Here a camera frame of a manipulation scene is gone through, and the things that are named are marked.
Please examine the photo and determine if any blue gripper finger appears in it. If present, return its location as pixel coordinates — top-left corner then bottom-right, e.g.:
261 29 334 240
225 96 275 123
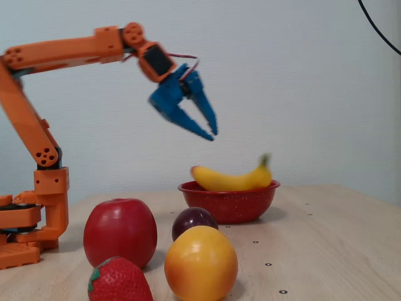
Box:
187 70 219 137
170 105 216 142

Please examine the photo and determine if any blue gripper body with motor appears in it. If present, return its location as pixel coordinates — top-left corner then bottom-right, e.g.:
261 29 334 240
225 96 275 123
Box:
148 63 192 123

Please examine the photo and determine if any yellow toy banana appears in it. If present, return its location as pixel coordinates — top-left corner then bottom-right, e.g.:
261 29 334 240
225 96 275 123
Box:
190 153 273 192

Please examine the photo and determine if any red speckled bowl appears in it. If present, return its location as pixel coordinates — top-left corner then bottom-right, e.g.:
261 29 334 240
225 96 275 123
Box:
177 179 281 225

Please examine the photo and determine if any dark purple toy plum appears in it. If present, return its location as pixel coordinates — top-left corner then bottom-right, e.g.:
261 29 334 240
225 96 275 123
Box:
171 206 219 242

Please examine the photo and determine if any red toy apple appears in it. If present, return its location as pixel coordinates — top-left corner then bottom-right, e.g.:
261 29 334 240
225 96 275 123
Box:
83 198 158 270

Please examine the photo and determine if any toy orange fruit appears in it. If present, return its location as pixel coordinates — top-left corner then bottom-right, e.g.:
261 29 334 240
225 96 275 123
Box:
164 225 239 301

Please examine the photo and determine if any red toy strawberry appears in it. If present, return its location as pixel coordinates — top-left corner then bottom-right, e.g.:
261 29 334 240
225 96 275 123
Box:
87 256 154 301

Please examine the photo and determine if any red white black gripper cable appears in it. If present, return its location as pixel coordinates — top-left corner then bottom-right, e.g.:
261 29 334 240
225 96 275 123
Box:
167 52 202 77

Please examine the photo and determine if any thin black hanging cable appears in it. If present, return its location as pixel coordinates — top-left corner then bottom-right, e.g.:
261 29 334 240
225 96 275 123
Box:
358 0 401 56

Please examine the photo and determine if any orange robot base plate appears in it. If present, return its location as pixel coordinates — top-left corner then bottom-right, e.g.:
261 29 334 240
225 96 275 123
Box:
0 194 43 270

